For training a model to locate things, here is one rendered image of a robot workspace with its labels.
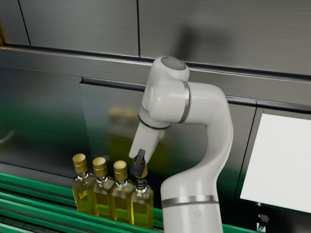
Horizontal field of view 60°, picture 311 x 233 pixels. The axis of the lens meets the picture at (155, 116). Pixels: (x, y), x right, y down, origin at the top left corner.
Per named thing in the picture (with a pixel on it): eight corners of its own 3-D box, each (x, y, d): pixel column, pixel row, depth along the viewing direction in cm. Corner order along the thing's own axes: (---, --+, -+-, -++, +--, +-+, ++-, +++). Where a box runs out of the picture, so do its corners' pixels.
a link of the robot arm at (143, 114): (148, 88, 61) (146, 98, 63) (136, 109, 54) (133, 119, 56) (180, 100, 61) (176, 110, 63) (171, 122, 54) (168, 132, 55)
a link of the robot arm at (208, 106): (154, 210, 43) (146, 92, 51) (225, 206, 47) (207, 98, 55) (174, 203, 35) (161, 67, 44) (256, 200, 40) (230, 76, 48)
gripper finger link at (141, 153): (146, 133, 60) (145, 140, 65) (133, 166, 57) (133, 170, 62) (151, 135, 60) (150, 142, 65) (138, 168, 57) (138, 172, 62)
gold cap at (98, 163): (109, 169, 75) (107, 157, 73) (104, 178, 73) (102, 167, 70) (97, 167, 76) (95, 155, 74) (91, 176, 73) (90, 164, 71)
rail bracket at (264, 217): (260, 230, 86) (270, 204, 79) (261, 251, 81) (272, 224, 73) (247, 228, 87) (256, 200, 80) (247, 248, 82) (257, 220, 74)
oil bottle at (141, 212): (153, 228, 87) (153, 182, 75) (149, 244, 82) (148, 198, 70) (137, 224, 88) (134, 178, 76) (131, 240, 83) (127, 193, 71)
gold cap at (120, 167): (129, 173, 74) (128, 161, 72) (125, 182, 71) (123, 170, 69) (117, 170, 75) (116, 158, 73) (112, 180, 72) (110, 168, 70)
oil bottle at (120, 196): (137, 223, 88) (134, 177, 76) (131, 238, 84) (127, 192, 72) (121, 218, 90) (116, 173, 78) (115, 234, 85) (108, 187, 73)
